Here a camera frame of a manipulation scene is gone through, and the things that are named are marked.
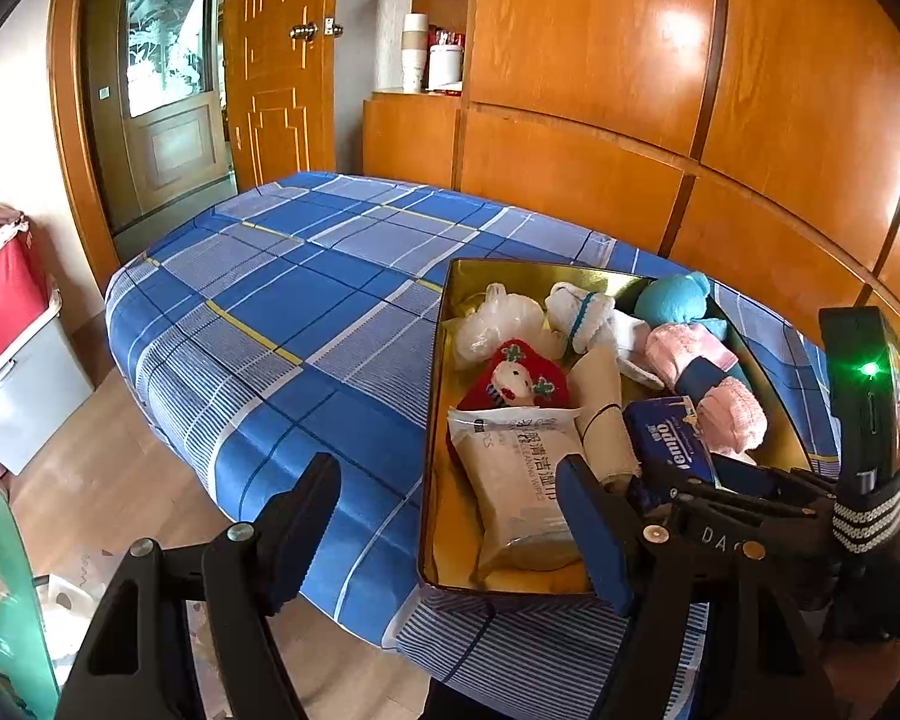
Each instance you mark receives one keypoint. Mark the white patterned bag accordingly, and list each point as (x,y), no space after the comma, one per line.
(71,607)

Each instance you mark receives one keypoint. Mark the metal door knob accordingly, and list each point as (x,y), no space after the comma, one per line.
(304,30)

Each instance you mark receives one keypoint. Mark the gold rectangular box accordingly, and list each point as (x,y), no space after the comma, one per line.
(457,555)

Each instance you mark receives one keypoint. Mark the white jar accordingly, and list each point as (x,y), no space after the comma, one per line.
(445,66)

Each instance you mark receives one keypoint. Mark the pink and navy sock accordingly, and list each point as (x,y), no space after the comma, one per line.
(735,412)

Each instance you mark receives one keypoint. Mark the glass panel door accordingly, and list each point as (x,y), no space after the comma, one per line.
(169,142)

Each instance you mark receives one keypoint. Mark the stack of paper cups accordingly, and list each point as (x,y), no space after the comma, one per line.
(414,52)

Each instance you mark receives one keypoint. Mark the wooden door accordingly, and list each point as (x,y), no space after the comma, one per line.
(270,90)

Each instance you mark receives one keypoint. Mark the teal teddy bear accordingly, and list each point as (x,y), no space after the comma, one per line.
(671,296)

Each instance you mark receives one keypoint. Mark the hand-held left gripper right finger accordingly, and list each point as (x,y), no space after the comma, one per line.
(592,532)

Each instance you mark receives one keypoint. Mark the beige printed sock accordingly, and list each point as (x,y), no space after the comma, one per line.
(600,390)

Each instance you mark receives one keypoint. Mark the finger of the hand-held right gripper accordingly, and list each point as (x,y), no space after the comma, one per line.
(720,532)
(772,480)

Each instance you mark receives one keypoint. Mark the blue tissue pack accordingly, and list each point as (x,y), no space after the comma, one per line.
(664,435)

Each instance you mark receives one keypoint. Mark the plain white sock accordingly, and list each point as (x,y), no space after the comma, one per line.
(637,356)

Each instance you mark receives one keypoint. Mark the green translucent plastic bin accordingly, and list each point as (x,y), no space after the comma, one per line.
(7,600)

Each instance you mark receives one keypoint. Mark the white wet wipes pack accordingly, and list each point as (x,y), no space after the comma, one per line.
(517,480)

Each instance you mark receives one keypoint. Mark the white sock with teal stripe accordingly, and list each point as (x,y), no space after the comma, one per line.
(577,311)

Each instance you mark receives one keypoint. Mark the red plush toy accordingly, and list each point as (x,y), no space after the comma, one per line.
(547,390)

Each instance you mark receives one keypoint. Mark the wooden wardrobe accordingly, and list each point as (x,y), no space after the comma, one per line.
(592,37)

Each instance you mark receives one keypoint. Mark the red bag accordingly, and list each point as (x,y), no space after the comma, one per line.
(0,307)

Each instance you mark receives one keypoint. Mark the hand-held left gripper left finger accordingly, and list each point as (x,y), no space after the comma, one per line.
(300,540)

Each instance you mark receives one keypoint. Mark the blue plaid bed sheet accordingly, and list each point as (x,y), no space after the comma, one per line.
(270,277)

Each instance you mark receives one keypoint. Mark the grey plastic container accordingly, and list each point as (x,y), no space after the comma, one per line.
(30,405)

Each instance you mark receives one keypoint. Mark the white plastic bag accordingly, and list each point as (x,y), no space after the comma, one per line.
(487,326)

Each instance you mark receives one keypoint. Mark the red packages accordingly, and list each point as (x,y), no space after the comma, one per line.
(450,37)

